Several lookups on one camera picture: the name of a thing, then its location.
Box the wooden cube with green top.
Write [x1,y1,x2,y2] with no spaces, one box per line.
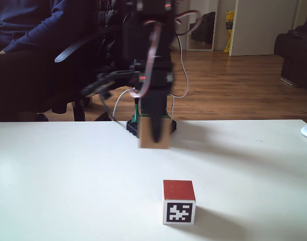
[138,114,172,150]

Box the red-topped cube with marker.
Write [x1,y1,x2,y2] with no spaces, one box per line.
[162,179,196,226]

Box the green clamp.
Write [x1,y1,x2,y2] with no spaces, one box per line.
[132,103,141,124]

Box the white-framed mirror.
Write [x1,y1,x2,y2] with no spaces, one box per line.
[187,11,217,52]

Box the yellow bag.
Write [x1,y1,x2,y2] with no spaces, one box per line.
[223,10,235,53]

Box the black office chair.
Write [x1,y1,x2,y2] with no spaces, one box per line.
[51,0,134,123]

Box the black sofa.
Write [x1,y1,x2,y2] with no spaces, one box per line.
[273,20,307,95]

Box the person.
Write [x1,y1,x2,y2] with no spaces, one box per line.
[0,0,126,121]

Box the red white servo cable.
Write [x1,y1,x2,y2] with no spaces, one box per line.
[129,21,164,98]

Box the thin white cable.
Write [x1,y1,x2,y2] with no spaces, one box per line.
[171,35,189,98]

